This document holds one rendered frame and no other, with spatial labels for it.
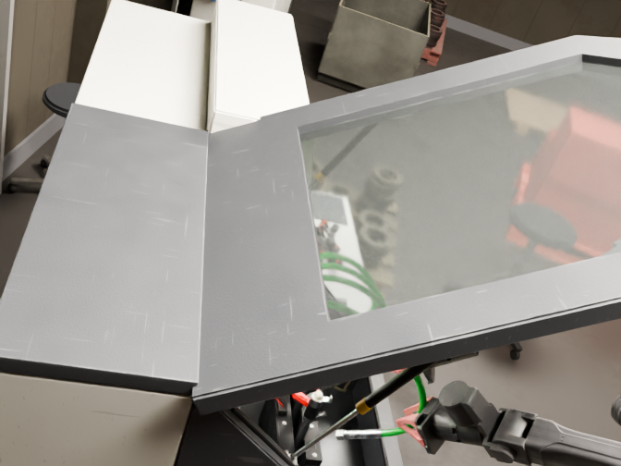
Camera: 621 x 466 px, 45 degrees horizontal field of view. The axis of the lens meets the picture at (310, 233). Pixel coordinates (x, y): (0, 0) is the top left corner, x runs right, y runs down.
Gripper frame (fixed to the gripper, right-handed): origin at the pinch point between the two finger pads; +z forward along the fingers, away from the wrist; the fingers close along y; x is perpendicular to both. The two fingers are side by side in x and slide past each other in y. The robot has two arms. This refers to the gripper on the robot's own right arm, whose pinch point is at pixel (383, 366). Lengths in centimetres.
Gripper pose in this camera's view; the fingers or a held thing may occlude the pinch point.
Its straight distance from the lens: 156.9
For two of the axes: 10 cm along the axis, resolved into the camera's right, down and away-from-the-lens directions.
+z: -8.7, 3.2, 3.8
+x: -1.7, 5.3, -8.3
